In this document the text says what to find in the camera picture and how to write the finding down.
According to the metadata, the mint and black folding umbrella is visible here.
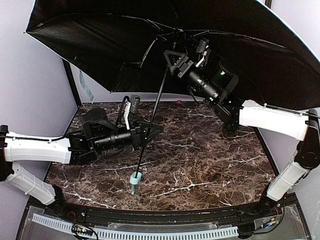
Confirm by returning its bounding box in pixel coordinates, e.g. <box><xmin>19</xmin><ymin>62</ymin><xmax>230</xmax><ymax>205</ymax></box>
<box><xmin>23</xmin><ymin>0</ymin><xmax>320</xmax><ymax>196</ymax></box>

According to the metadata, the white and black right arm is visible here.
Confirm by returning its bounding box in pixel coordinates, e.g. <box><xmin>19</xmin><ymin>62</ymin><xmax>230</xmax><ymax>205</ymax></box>
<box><xmin>163</xmin><ymin>50</ymin><xmax>320</xmax><ymax>202</ymax></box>

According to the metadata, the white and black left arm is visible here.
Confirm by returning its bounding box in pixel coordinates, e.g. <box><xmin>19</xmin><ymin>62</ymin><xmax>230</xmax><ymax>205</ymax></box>
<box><xmin>0</xmin><ymin>108</ymin><xmax>164</xmax><ymax>207</ymax></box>

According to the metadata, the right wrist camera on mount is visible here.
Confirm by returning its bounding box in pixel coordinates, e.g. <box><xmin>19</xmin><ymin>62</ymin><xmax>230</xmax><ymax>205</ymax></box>
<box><xmin>196</xmin><ymin>38</ymin><xmax>211</xmax><ymax>69</ymax></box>

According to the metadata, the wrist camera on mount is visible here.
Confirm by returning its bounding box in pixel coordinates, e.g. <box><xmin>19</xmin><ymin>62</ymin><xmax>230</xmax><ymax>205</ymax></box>
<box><xmin>122</xmin><ymin>94</ymin><xmax>141</xmax><ymax>130</ymax></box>
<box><xmin>196</xmin><ymin>38</ymin><xmax>211</xmax><ymax>69</ymax></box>

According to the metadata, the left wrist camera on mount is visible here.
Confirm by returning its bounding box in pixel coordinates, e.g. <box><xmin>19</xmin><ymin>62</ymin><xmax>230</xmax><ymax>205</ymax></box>
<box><xmin>122</xmin><ymin>94</ymin><xmax>141</xmax><ymax>130</ymax></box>

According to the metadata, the grey slotted cable duct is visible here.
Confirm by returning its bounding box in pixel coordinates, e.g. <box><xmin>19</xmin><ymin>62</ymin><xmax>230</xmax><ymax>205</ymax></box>
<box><xmin>31</xmin><ymin>213</ymin><xmax>239</xmax><ymax>240</ymax></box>

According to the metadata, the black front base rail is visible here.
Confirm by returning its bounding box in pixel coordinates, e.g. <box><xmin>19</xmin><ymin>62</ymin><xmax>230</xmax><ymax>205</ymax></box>
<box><xmin>27</xmin><ymin>194</ymin><xmax>301</xmax><ymax>231</ymax></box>

